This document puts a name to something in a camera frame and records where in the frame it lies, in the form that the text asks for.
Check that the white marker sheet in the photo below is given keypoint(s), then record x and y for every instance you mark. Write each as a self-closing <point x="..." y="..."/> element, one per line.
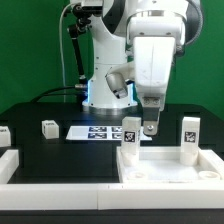
<point x="98" y="133"/>

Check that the white fence bar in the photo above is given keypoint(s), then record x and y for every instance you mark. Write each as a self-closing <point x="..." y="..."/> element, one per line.
<point x="9" y="162"/>
<point x="199" y="195"/>

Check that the white left fence bar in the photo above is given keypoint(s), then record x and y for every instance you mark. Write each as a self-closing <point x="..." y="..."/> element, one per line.
<point x="9" y="162"/>

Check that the white front fence bar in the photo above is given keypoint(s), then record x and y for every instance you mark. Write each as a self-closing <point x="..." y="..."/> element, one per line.
<point x="199" y="195"/>

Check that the white square tabletop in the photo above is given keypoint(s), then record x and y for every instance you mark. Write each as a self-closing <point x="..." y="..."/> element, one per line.
<point x="163" y="165"/>

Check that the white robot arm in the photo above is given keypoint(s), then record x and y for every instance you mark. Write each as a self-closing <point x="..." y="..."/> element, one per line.
<point x="113" y="33"/>

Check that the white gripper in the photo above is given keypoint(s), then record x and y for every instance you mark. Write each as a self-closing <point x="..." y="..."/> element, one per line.
<point x="153" y="58"/>

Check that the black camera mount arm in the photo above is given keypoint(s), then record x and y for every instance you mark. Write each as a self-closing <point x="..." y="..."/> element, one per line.
<point x="78" y="46"/>

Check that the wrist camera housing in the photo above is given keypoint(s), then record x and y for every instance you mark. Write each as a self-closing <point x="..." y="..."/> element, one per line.
<point x="119" y="77"/>

